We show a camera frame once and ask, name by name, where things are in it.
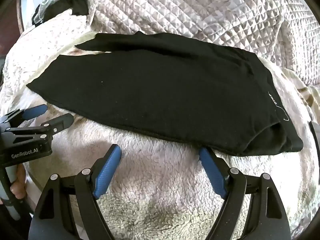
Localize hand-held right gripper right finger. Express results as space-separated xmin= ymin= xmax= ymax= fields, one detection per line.
xmin=199 ymin=147 xmax=292 ymax=240

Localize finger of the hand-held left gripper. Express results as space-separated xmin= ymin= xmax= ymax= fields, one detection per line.
xmin=5 ymin=113 xmax=74 ymax=143
xmin=0 ymin=104 xmax=48 ymax=130

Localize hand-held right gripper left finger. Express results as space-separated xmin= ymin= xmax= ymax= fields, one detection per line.
xmin=29 ymin=144 xmax=122 ymax=240

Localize black pants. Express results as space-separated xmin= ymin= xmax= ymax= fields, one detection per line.
xmin=26 ymin=31 xmax=304 ymax=157

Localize person's left hand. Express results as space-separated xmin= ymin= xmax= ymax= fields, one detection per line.
xmin=9 ymin=164 xmax=27 ymax=200

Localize fluffy floral blanket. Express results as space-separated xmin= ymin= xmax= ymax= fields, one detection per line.
xmin=0 ymin=12 xmax=320 ymax=240

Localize black phone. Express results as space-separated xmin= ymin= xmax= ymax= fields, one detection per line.
xmin=309 ymin=121 xmax=320 ymax=156

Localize white mesh cloth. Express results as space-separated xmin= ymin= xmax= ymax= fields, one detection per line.
xmin=37 ymin=0 xmax=77 ymax=21

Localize black garment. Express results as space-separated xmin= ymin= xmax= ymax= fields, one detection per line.
xmin=32 ymin=0 xmax=89 ymax=27

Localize quilted bedspread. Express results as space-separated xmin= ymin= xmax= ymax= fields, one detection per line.
xmin=86 ymin=0 xmax=320 ymax=85

